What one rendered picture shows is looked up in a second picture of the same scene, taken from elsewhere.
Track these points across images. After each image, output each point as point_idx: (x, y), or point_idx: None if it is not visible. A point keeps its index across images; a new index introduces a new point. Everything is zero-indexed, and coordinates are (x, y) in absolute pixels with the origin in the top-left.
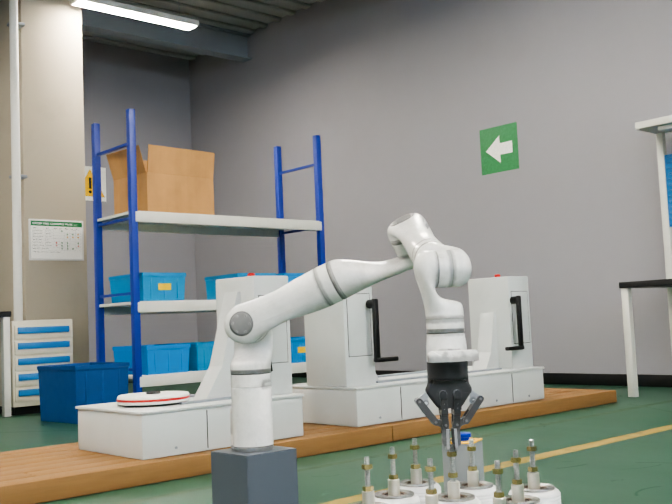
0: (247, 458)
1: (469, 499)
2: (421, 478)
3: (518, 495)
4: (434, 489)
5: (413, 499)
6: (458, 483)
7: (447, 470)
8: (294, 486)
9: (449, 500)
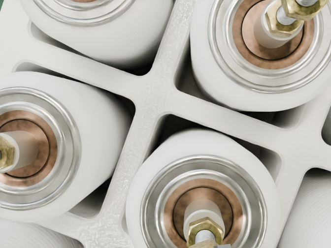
0: None
1: (158, 171)
2: None
3: (12, 131)
4: (275, 2)
5: (327, 240)
6: (187, 216)
7: None
8: None
9: (218, 156)
